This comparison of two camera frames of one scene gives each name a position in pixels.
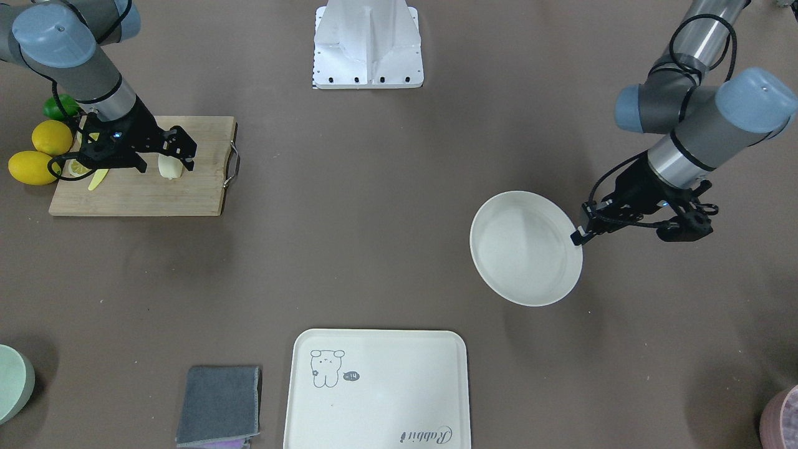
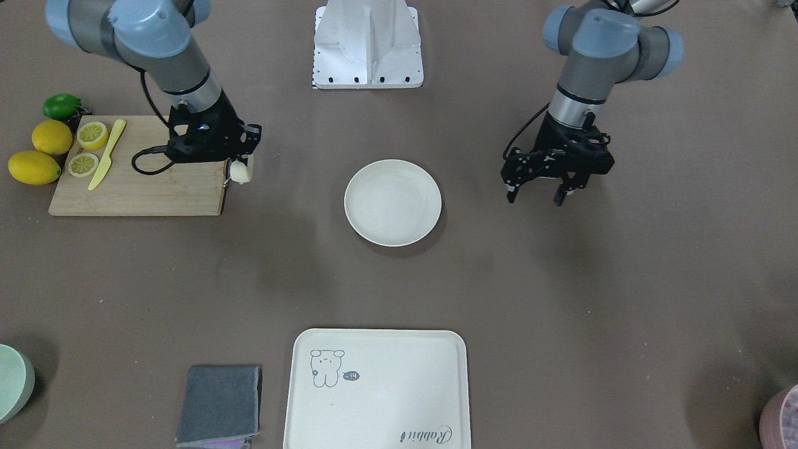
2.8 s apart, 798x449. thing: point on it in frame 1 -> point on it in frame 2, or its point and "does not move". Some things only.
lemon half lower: [76, 169] does not move
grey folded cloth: [219, 403] does not move
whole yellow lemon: [52, 137] does not move
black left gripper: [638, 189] -> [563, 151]
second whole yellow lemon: [32, 167] does not move
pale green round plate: [520, 242] -> [393, 202]
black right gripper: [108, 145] -> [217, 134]
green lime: [68, 105] does not move
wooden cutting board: [128, 191] does not move
